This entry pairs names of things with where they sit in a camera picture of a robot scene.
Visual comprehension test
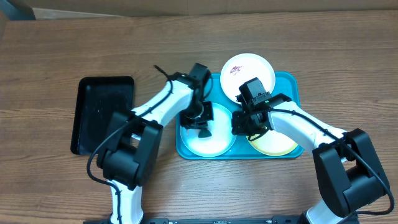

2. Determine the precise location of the light blue plate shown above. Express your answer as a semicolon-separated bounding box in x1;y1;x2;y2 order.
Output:
180;103;236;157

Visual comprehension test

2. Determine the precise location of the pink green sponge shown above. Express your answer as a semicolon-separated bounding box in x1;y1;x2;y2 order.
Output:
198;128;212;138

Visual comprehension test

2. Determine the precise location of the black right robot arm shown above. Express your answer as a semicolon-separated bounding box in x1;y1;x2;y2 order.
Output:
231;78;395;224

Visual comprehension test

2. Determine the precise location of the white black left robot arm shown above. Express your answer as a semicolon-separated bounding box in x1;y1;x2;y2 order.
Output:
86;63;213;223

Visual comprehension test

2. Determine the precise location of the teal plastic tray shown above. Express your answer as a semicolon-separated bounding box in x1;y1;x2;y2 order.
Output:
176;73;304;160

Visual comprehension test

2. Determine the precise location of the black plastic tray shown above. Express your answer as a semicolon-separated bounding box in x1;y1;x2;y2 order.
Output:
70;76;134;155

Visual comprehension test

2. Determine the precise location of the yellow plate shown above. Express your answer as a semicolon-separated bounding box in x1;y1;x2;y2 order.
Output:
249;131;298;157

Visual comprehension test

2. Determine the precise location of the white plate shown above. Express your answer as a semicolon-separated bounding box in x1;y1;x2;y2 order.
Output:
220;53;276;103

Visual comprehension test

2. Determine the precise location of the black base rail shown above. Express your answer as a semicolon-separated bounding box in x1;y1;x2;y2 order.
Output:
83;215;312;224

